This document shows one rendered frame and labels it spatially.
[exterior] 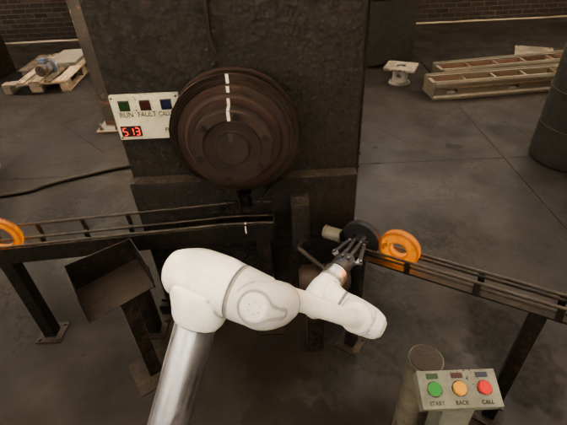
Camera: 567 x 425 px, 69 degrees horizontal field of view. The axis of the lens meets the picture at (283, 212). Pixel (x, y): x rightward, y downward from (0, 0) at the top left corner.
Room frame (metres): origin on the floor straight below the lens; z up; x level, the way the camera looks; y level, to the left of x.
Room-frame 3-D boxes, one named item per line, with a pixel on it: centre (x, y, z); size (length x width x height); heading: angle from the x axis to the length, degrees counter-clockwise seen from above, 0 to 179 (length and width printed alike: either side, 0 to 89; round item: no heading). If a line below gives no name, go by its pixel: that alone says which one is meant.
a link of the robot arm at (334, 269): (1.06, -0.17, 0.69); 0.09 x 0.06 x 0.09; 54
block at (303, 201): (1.41, -0.07, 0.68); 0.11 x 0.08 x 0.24; 179
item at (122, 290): (1.15, 0.69, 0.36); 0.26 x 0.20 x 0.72; 124
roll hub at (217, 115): (1.31, 0.17, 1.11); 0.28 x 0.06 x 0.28; 89
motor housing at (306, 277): (1.26, -0.16, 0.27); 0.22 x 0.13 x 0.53; 89
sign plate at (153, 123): (1.52, 0.50, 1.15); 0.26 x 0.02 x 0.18; 89
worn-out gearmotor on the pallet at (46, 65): (5.36, 2.83, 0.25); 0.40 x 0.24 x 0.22; 179
